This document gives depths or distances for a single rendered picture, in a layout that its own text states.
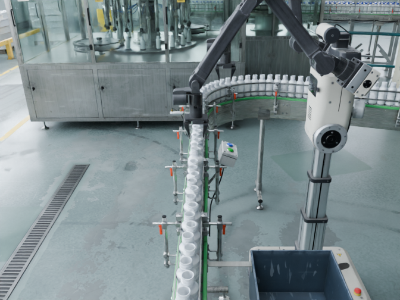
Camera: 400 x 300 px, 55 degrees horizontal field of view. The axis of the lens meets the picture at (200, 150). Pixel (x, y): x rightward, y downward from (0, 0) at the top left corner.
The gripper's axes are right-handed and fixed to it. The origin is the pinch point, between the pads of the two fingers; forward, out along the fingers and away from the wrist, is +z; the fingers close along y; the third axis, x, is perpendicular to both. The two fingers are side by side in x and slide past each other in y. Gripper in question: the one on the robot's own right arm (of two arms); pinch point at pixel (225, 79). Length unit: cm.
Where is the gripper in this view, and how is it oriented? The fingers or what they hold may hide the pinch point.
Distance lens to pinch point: 208.4
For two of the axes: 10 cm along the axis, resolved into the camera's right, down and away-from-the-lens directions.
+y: -10.0, 0.1, 0.3
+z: 0.2, 9.0, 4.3
